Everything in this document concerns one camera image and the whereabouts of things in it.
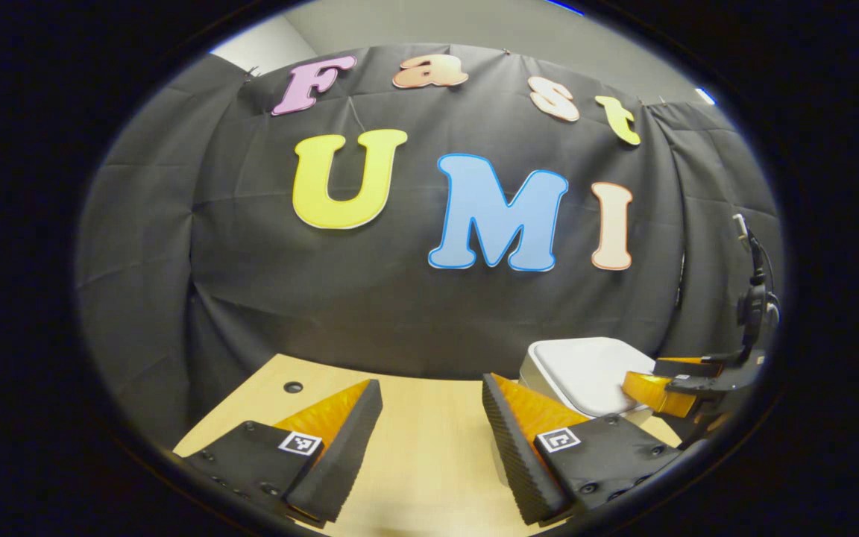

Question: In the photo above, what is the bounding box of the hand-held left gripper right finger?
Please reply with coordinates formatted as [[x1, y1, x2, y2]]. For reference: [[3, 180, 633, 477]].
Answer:
[[482, 373, 682, 527]]

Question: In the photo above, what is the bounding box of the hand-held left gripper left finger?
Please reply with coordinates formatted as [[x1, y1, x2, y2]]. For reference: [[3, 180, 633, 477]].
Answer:
[[180, 379, 384, 527]]

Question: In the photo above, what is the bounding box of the white desktop garbage bin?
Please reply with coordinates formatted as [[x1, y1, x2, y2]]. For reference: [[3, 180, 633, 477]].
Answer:
[[519, 337, 658, 420]]

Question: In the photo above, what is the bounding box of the wooden desktop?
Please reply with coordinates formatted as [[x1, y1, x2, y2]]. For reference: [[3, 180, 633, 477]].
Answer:
[[172, 354, 699, 537]]

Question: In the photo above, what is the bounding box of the black backdrop cloth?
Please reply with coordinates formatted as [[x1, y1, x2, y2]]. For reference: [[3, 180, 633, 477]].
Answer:
[[75, 43, 787, 448]]

